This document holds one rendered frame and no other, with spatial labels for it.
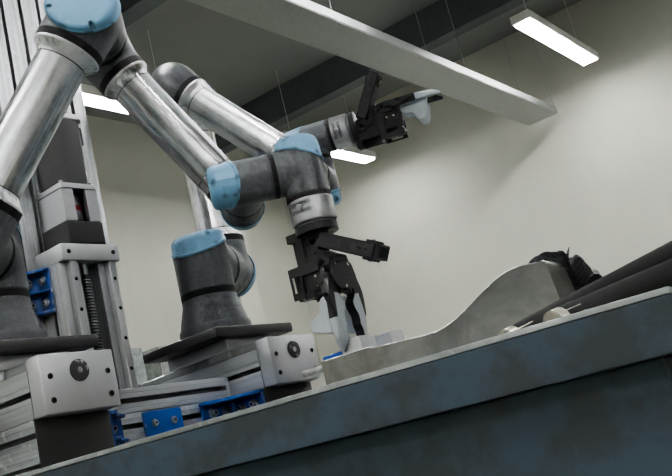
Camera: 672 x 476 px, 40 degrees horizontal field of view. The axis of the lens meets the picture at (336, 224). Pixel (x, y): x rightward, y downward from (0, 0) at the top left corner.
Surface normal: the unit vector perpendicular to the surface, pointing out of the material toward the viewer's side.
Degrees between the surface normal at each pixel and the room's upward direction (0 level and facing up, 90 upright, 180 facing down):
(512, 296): 90
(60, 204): 90
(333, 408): 90
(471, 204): 90
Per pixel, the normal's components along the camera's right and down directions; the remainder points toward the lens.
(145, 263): 0.79, -0.32
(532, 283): -0.52, -0.08
